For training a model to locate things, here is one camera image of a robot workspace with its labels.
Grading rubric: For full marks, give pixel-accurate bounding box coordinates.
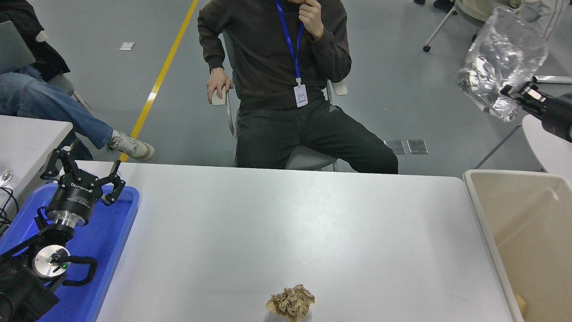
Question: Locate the black cable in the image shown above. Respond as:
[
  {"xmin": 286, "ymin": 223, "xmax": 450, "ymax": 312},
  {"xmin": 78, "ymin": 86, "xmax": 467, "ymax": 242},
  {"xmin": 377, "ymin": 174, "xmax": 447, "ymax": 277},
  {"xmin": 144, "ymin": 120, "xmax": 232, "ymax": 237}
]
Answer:
[{"xmin": 0, "ymin": 187, "xmax": 21, "ymax": 235}]

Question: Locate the seated person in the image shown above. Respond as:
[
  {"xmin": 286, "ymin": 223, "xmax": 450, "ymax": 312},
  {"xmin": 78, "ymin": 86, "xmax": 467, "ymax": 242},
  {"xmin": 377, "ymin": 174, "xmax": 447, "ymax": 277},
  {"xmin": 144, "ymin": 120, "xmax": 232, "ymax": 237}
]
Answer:
[{"xmin": 198, "ymin": 0, "xmax": 399, "ymax": 174}]

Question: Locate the person with white shoes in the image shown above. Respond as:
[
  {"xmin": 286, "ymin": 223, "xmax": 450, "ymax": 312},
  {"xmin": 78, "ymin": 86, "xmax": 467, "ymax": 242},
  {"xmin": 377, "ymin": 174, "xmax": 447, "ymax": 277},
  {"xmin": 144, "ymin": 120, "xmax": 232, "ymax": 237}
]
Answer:
[{"xmin": 514, "ymin": 0, "xmax": 570, "ymax": 45}]

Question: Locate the person's left hand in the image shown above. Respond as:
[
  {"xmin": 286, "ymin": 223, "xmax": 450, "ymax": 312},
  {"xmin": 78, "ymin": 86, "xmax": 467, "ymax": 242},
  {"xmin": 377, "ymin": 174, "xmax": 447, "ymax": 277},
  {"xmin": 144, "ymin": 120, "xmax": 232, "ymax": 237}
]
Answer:
[{"xmin": 299, "ymin": 0, "xmax": 324, "ymax": 40}]

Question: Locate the white-framed wheeled chair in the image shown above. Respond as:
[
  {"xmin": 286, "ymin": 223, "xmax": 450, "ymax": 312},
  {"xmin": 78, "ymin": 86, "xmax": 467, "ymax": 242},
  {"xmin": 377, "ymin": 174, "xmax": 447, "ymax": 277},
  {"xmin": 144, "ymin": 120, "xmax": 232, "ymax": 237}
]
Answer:
[{"xmin": 423, "ymin": 0, "xmax": 492, "ymax": 53}]

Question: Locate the large pale plastic bin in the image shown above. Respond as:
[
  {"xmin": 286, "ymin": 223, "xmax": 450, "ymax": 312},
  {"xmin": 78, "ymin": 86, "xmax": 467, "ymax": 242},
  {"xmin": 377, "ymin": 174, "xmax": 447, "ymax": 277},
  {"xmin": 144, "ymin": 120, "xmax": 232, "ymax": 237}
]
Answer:
[{"xmin": 463, "ymin": 169, "xmax": 572, "ymax": 322}]

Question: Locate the person's right hand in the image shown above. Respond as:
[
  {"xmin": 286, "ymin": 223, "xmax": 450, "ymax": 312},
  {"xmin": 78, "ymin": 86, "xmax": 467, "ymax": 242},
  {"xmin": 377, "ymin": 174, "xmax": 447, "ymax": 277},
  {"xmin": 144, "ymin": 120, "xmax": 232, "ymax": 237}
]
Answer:
[{"xmin": 206, "ymin": 68, "xmax": 232, "ymax": 105}]

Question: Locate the grey chair seat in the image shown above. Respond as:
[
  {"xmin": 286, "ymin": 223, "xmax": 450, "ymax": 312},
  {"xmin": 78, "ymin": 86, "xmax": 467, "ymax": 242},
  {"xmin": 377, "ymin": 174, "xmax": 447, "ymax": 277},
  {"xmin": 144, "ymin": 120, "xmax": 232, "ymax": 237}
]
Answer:
[{"xmin": 45, "ymin": 74, "xmax": 94, "ymax": 117}]

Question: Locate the blue plastic tray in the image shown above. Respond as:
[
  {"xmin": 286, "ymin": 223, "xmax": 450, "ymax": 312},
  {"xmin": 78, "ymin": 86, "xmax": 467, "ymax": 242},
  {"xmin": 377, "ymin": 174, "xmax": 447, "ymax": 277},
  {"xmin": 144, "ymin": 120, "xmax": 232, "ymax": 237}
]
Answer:
[{"xmin": 0, "ymin": 182, "xmax": 140, "ymax": 322}]

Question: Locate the tan paper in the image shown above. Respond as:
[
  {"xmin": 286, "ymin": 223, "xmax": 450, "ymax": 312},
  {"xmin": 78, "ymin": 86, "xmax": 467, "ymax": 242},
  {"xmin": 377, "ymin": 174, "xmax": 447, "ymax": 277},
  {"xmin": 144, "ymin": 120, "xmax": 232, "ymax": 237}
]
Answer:
[{"xmin": 266, "ymin": 284, "xmax": 315, "ymax": 322}]

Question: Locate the silver foil tray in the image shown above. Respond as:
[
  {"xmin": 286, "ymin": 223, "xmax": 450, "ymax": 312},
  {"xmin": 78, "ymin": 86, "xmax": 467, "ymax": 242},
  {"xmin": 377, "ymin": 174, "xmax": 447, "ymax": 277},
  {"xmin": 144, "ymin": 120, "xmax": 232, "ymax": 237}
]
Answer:
[{"xmin": 457, "ymin": 7, "xmax": 549, "ymax": 122}]

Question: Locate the standing person with black shoes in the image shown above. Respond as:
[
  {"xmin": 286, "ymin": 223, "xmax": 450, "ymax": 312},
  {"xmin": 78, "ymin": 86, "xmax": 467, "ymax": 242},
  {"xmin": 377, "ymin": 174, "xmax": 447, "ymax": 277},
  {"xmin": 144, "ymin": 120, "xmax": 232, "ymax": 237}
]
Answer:
[{"xmin": 413, "ymin": 0, "xmax": 456, "ymax": 13}]

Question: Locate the white side table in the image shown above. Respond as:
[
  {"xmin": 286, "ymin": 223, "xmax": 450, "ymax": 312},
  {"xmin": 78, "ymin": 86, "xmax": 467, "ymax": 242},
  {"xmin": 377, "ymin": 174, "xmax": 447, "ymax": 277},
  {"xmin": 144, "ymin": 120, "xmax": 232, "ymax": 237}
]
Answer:
[{"xmin": 0, "ymin": 115, "xmax": 73, "ymax": 211}]

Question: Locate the grey laptop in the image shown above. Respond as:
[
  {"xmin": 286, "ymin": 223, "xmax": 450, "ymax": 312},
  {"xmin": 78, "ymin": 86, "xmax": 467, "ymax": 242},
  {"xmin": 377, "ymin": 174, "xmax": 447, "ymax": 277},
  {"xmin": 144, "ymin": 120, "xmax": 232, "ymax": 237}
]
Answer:
[{"xmin": 0, "ymin": 20, "xmax": 37, "ymax": 75}]

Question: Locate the cream padded jacket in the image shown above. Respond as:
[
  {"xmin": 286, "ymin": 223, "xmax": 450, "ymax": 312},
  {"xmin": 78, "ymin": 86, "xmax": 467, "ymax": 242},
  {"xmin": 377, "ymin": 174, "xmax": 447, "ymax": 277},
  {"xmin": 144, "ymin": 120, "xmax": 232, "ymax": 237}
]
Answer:
[{"xmin": 455, "ymin": 0, "xmax": 521, "ymax": 18}]

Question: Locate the person with crossed legs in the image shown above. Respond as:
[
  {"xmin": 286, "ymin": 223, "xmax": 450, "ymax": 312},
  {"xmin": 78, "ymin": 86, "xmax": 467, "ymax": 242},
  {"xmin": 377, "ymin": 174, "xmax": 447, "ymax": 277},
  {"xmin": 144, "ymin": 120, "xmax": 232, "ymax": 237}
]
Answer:
[{"xmin": 0, "ymin": 0, "xmax": 156, "ymax": 162}]

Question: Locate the grey office chair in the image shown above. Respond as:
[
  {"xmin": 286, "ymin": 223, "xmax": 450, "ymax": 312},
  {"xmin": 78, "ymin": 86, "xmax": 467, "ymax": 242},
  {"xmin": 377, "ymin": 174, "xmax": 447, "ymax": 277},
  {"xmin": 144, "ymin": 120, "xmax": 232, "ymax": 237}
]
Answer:
[{"xmin": 211, "ymin": 31, "xmax": 348, "ymax": 172}]

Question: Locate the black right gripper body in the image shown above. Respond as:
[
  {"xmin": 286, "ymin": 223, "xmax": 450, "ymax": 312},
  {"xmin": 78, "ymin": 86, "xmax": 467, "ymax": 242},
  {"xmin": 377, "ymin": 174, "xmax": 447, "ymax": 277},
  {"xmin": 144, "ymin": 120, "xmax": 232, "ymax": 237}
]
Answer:
[{"xmin": 542, "ymin": 93, "xmax": 572, "ymax": 143}]

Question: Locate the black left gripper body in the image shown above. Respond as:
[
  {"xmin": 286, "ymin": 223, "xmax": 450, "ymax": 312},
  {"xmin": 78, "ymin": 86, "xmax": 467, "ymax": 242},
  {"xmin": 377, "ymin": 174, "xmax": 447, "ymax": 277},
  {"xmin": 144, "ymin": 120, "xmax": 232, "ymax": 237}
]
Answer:
[{"xmin": 46, "ymin": 172, "xmax": 104, "ymax": 220}]

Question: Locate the blue lanyard with badge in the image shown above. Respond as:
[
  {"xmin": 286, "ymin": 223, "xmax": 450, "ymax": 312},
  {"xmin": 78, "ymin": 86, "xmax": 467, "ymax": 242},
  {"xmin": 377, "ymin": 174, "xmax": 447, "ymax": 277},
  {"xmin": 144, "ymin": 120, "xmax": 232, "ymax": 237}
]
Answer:
[{"xmin": 275, "ymin": 0, "xmax": 309, "ymax": 108}]

